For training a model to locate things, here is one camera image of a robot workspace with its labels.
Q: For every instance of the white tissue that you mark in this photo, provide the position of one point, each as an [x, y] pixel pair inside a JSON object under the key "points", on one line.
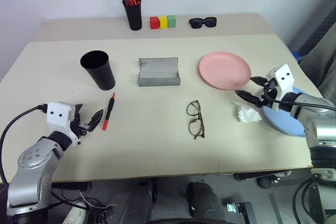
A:
{"points": [[248, 113]]}

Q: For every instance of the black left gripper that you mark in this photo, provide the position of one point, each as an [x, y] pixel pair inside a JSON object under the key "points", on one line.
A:
{"points": [[80, 127]]}

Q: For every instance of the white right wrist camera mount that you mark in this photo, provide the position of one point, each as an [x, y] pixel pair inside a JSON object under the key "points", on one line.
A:
{"points": [[282, 77]]}

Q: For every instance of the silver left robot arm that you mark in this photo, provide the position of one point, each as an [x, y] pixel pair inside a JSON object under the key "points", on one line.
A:
{"points": [[34, 171]]}

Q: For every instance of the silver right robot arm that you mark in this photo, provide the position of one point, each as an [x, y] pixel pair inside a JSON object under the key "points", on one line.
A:
{"points": [[319, 129]]}

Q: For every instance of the blue round plate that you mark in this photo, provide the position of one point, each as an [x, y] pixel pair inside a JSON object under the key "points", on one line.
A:
{"points": [[286, 125]]}

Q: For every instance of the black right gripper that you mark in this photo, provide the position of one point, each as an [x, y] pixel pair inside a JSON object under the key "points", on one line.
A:
{"points": [[270, 91]]}

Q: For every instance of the grey fabric cover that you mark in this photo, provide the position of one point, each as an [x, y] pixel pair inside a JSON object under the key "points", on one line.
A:
{"points": [[321, 64]]}

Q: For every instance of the empty black plastic cup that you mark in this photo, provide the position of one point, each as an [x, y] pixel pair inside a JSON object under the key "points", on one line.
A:
{"points": [[98, 70]]}

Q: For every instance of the black sunglasses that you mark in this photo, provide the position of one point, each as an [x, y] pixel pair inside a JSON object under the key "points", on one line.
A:
{"points": [[195, 22]]}

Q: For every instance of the black bar under table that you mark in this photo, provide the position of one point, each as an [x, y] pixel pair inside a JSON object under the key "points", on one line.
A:
{"points": [[71, 187]]}

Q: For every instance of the red and black pen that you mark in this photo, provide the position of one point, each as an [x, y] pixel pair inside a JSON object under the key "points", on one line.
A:
{"points": [[108, 112]]}

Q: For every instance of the dark shoe with white sole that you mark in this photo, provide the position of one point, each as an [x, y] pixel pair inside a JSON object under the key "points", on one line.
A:
{"points": [[273, 180]]}

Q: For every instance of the red cube block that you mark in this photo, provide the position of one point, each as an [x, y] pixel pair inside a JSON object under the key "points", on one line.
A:
{"points": [[154, 23]]}

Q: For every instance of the yellow cube block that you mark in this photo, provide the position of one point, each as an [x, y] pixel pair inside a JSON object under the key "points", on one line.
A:
{"points": [[163, 22]]}

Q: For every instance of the black pen holder cup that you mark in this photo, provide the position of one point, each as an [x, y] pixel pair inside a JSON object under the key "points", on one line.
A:
{"points": [[133, 16]]}

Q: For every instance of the tortoiseshell eyeglasses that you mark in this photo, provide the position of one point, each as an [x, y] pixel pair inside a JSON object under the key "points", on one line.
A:
{"points": [[195, 112]]}

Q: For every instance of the dark rounded shape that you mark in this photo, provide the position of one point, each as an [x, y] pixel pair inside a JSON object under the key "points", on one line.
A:
{"points": [[204, 200]]}

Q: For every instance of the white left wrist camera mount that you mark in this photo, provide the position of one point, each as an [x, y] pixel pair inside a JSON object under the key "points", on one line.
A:
{"points": [[59, 115]]}

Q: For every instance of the green cube block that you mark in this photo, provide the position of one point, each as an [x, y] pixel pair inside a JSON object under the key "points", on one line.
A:
{"points": [[171, 21]]}

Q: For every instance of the black table support bar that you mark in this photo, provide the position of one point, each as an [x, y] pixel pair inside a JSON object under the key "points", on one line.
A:
{"points": [[252, 176]]}

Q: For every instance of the pink round plate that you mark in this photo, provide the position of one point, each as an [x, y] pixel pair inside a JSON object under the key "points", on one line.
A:
{"points": [[224, 69]]}

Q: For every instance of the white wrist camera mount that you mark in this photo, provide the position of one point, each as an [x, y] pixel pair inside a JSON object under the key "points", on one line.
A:
{"points": [[59, 115], [282, 77]]}

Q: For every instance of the black metal floor bracket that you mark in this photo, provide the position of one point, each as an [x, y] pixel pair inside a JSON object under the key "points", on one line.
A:
{"points": [[242, 212]]}

